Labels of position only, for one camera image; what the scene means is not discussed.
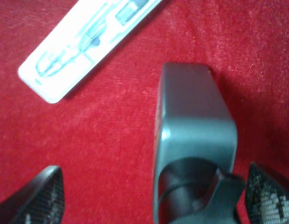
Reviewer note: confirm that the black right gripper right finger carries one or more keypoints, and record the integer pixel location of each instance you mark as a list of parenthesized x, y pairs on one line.
[(267, 195)]

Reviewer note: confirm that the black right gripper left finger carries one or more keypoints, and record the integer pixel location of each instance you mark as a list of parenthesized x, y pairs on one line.
[(40, 201)]

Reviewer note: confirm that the dark grey square bottle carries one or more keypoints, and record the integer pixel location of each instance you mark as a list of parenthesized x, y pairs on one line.
[(195, 143)]

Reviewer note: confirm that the red table cloth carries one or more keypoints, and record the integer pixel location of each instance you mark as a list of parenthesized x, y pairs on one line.
[(102, 132)]

